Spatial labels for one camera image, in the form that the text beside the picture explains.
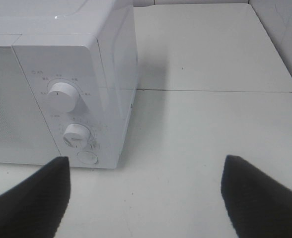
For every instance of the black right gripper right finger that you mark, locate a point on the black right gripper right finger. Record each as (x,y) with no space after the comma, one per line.
(257,205)

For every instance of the white microwave knob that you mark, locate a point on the white microwave knob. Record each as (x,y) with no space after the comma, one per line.
(63,97)
(76,135)

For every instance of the white microwave oven body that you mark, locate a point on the white microwave oven body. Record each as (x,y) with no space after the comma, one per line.
(89,44)

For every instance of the round door release button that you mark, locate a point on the round door release button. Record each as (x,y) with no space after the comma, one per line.
(87,157)

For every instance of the white microwave door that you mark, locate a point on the white microwave door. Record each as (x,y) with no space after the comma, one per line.
(24,135)

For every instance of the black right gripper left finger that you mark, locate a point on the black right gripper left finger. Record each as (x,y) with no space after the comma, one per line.
(35,207)

